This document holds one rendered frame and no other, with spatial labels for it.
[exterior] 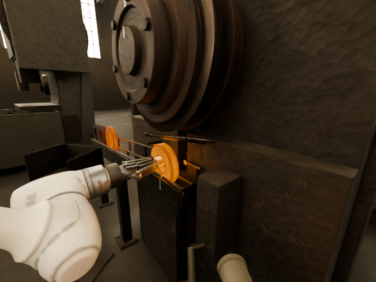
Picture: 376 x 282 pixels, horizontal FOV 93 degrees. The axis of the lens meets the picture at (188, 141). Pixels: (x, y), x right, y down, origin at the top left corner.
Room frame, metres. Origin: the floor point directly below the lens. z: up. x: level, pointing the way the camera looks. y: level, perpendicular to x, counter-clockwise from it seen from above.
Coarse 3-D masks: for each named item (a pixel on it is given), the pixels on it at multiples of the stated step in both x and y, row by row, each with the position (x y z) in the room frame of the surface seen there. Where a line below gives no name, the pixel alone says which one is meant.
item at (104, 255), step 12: (60, 144) 0.95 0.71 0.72; (72, 144) 0.95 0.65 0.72; (24, 156) 0.78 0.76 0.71; (36, 156) 0.83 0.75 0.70; (48, 156) 0.88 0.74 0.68; (60, 156) 0.94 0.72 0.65; (72, 156) 0.96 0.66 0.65; (84, 156) 0.79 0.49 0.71; (96, 156) 0.86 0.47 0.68; (36, 168) 0.81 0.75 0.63; (48, 168) 0.87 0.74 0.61; (60, 168) 0.92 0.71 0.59; (72, 168) 0.72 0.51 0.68; (108, 252) 0.90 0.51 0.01; (96, 264) 0.82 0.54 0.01; (84, 276) 0.75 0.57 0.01; (96, 276) 0.76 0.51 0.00
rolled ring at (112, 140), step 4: (108, 128) 1.15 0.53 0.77; (112, 128) 1.14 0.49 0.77; (108, 132) 1.20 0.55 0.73; (112, 132) 1.11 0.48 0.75; (108, 136) 1.21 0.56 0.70; (112, 136) 1.10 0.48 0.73; (116, 136) 1.11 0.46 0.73; (108, 140) 1.21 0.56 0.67; (112, 140) 1.09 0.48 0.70; (116, 140) 1.10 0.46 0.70; (108, 144) 1.20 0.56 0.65; (112, 144) 1.10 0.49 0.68; (116, 144) 1.10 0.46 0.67; (116, 148) 1.11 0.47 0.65
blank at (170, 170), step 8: (160, 144) 0.62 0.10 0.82; (152, 152) 0.66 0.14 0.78; (160, 152) 0.61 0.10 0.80; (168, 152) 0.58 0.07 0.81; (168, 160) 0.57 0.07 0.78; (176, 160) 0.58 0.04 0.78; (160, 168) 0.63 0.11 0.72; (168, 168) 0.57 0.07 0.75; (176, 168) 0.57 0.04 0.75; (168, 176) 0.57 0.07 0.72; (176, 176) 0.57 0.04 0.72
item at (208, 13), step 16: (208, 0) 0.42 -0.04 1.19; (224, 0) 0.46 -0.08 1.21; (208, 16) 0.42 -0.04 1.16; (224, 16) 0.44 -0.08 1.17; (208, 32) 0.42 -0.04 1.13; (224, 32) 0.44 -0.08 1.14; (208, 48) 0.41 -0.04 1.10; (224, 48) 0.44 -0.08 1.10; (208, 64) 0.41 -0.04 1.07; (224, 64) 0.45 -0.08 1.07; (208, 80) 0.41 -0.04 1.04; (192, 96) 0.45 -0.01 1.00; (208, 96) 0.45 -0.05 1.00; (192, 112) 0.45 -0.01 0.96; (160, 128) 0.58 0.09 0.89; (176, 128) 0.51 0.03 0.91
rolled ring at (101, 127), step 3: (99, 126) 1.31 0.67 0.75; (102, 126) 1.28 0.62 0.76; (105, 126) 1.29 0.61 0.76; (99, 129) 1.32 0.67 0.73; (102, 129) 1.25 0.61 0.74; (105, 129) 1.26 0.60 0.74; (99, 132) 1.34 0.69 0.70; (102, 132) 1.24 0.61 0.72; (105, 132) 1.25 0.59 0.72; (99, 135) 1.35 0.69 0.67; (102, 135) 1.25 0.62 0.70; (105, 135) 1.24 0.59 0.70; (99, 138) 1.36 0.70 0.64; (102, 138) 1.35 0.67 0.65; (105, 138) 1.23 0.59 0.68; (102, 141) 1.34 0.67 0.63; (105, 141) 1.23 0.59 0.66; (105, 144) 1.23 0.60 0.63
